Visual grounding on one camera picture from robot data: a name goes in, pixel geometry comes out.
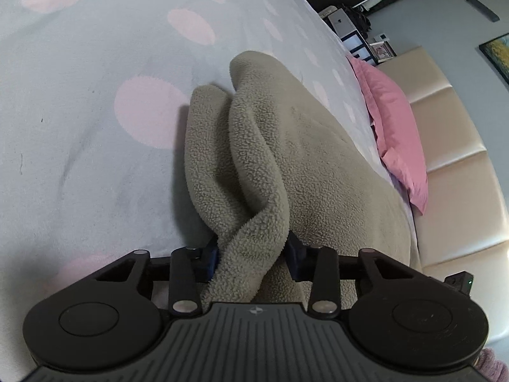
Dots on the pink-dotted light blue bed sheet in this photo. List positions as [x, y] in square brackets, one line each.
[99, 87]

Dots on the small picture frame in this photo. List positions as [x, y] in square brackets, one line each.
[383, 50]

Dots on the pink pillow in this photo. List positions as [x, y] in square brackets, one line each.
[393, 127]

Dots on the beige fleece jacket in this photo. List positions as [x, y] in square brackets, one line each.
[302, 159]

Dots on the purple fuzzy garment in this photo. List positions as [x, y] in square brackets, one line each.
[493, 368]

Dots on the black bag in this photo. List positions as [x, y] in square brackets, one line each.
[358, 18]

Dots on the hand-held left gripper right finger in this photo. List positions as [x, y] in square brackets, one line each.
[296, 264]

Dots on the framed wall painting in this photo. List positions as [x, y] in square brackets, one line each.
[497, 53]

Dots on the white nightstand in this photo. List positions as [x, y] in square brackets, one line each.
[346, 28]

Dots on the grey wall plate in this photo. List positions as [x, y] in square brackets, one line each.
[482, 8]

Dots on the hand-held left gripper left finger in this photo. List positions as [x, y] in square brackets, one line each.
[212, 262]

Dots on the cream padded headboard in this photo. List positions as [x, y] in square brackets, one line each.
[457, 167]

